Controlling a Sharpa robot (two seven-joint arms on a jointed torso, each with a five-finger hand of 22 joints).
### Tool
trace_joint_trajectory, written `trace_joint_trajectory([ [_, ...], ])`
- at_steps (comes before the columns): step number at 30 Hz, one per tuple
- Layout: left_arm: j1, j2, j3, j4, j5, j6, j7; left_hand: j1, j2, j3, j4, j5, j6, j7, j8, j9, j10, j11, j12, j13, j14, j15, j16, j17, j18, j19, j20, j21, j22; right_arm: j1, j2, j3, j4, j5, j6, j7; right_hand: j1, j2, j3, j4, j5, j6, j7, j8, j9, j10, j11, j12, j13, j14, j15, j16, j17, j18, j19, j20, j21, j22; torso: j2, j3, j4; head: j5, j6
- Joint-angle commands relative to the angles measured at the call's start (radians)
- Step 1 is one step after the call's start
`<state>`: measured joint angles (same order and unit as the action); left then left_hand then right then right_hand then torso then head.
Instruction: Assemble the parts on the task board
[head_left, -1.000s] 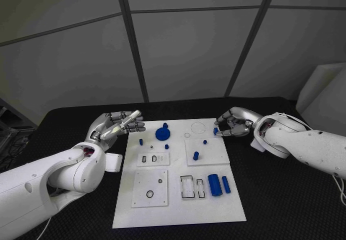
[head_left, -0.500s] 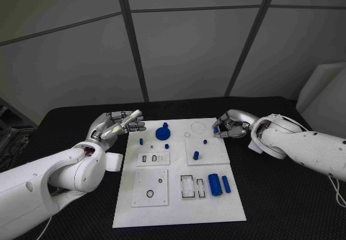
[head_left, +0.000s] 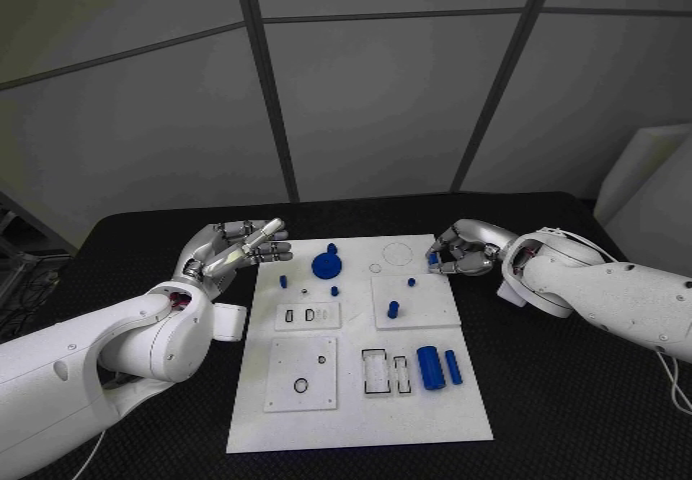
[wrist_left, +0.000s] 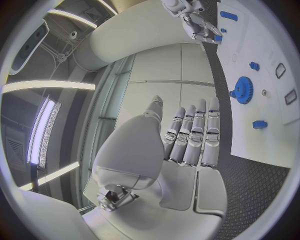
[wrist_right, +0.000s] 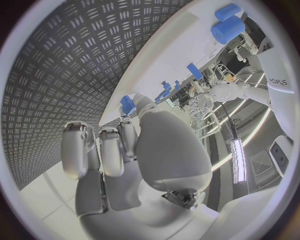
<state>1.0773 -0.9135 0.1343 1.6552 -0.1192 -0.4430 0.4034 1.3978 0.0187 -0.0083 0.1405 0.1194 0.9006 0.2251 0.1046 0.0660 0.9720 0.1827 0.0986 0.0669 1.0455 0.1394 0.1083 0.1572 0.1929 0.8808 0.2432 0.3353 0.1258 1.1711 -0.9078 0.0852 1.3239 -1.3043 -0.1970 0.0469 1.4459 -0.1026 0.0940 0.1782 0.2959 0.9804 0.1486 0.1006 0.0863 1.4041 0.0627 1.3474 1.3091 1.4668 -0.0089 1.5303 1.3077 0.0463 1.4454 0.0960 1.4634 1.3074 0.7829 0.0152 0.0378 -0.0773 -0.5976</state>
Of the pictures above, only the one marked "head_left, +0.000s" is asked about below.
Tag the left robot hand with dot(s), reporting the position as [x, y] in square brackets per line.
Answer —
[216, 255]

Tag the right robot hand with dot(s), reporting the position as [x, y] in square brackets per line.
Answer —
[480, 234]

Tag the small blue block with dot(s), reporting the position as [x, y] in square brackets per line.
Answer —
[433, 259]

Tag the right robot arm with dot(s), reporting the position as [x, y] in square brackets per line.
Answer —
[622, 292]

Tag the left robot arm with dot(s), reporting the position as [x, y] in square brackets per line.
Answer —
[54, 375]

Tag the white task board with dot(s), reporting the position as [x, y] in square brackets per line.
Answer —
[351, 420]

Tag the blue gear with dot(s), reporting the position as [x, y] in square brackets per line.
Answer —
[326, 265]

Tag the thick blue peg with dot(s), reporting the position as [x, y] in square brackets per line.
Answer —
[392, 309]

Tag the white panel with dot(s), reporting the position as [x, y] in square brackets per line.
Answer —
[649, 187]

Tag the slim blue cylinder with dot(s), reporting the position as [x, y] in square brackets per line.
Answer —
[453, 367]

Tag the large blue cylinder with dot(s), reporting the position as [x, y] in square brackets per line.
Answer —
[431, 367]

